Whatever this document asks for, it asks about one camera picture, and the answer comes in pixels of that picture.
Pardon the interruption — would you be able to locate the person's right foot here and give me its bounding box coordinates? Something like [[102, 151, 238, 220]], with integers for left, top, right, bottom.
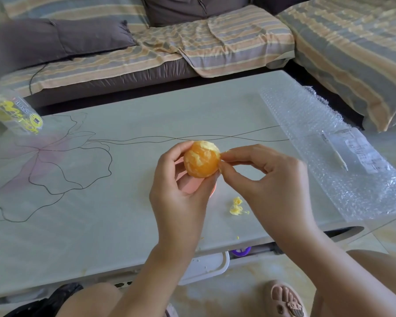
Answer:
[[262, 280, 308, 317]]

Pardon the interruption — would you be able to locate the pink plastic dish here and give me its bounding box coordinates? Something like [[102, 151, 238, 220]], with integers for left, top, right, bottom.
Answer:
[[177, 174, 217, 199]]

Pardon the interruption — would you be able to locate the clear bubble wrap sheet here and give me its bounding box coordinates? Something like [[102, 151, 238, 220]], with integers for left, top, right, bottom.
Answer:
[[260, 86, 396, 223]]

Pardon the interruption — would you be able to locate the person's left forearm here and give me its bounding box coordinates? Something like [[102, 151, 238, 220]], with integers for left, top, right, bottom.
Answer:
[[109, 247, 194, 317]]

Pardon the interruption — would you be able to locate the person's left hand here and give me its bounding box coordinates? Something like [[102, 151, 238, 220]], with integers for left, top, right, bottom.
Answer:
[[148, 140, 222, 268]]

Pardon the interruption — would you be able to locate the grey upright cushion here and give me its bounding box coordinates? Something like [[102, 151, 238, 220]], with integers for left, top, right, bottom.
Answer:
[[142, 0, 253, 27]]

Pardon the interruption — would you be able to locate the person's leg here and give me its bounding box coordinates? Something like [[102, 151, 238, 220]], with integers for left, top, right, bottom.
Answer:
[[56, 282, 125, 317], [310, 250, 396, 317]]

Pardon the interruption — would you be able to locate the white plastic container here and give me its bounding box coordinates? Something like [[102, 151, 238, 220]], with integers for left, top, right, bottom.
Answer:
[[178, 251, 230, 286]]

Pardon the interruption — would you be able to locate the person's right forearm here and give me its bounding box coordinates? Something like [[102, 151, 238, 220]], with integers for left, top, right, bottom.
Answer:
[[283, 227, 396, 317]]

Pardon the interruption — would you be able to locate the grey flat pillow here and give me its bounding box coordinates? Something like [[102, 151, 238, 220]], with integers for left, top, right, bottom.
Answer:
[[0, 18, 138, 80]]

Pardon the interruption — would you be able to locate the orange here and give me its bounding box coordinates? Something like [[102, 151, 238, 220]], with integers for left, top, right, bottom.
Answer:
[[183, 140, 222, 179]]

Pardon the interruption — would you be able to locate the black plastic bag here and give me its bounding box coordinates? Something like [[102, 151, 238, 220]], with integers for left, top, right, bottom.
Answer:
[[3, 283, 84, 317]]

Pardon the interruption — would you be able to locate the dark purple cushion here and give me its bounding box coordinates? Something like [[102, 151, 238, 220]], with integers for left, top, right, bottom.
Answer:
[[254, 0, 316, 15]]

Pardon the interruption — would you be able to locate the striped sofa sheet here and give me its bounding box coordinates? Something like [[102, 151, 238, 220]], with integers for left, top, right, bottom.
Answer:
[[277, 0, 396, 133], [0, 4, 296, 98]]

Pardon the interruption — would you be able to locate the clear plastic bag paper label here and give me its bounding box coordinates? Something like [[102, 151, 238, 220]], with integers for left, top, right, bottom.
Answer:
[[320, 128, 392, 175]]

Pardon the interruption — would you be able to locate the black cable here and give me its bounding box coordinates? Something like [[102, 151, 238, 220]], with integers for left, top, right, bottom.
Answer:
[[29, 62, 48, 96]]

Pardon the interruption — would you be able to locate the clear bottle yellow label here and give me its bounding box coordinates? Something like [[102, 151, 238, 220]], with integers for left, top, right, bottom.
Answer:
[[0, 79, 44, 136]]

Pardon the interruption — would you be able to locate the person's right leg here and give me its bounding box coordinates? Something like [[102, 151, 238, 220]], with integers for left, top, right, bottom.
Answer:
[[310, 250, 396, 317]]

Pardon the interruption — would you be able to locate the person's left leg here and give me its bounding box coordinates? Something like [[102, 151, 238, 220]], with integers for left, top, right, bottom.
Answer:
[[56, 282, 125, 317]]

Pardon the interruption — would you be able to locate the thin white stick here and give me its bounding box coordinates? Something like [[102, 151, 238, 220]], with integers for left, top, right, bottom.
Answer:
[[320, 130, 349, 171]]

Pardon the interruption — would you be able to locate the person's right hand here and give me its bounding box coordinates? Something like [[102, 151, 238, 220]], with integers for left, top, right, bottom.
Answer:
[[219, 144, 321, 251]]

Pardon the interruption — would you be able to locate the small white pith clump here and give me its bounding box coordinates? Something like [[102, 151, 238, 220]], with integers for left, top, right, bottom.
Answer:
[[229, 197, 250, 217]]

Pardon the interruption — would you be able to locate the dark brown sofa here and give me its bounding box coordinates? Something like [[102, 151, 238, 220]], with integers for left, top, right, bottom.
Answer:
[[25, 57, 365, 129]]

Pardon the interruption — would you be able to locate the purple plastic ring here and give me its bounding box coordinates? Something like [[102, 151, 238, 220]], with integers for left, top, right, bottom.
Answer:
[[230, 246, 253, 258]]

